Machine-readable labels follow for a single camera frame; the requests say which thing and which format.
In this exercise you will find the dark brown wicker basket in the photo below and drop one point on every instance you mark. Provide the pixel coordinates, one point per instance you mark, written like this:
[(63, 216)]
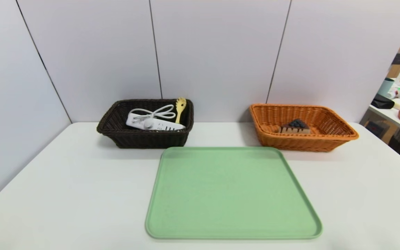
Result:
[(144, 140)]

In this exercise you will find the dark grey rectangular object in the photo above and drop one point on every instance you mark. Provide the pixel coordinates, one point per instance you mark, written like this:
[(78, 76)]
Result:
[(398, 58)]

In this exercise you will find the chocolate blueberry cake slice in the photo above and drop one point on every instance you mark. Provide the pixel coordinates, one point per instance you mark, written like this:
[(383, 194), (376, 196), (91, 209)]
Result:
[(295, 128)]

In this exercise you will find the light green plastic tray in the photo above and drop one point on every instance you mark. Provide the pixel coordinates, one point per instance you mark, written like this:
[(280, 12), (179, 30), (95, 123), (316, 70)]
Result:
[(234, 194)]

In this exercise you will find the black pouch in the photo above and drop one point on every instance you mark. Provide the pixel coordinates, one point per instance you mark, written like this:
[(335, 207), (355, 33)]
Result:
[(382, 102)]

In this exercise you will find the teal cup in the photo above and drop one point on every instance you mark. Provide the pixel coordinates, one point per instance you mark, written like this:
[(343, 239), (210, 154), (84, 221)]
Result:
[(385, 88)]

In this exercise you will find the orange wicker basket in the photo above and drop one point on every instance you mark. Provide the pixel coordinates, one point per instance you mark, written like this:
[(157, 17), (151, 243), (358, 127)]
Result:
[(290, 144)]

